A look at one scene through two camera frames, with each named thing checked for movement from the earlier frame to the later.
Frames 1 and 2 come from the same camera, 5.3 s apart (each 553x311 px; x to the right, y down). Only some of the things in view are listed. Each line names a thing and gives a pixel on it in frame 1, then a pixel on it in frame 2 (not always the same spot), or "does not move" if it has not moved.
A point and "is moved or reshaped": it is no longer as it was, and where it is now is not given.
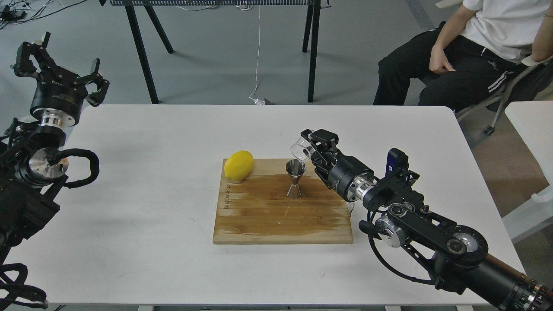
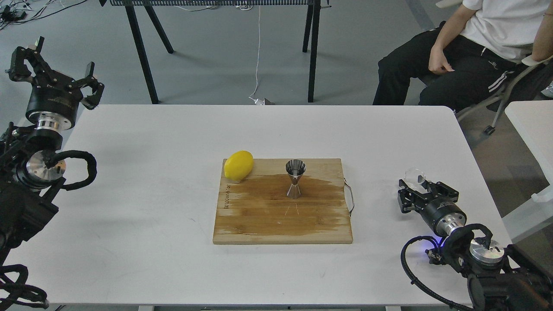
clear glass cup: [302, 151] is moved or reshaped
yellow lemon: [238, 166] does not move
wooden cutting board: [256, 210] does not move
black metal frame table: [310, 37] does not move
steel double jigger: [295, 168] does not move
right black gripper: [338, 174] to [443, 214]
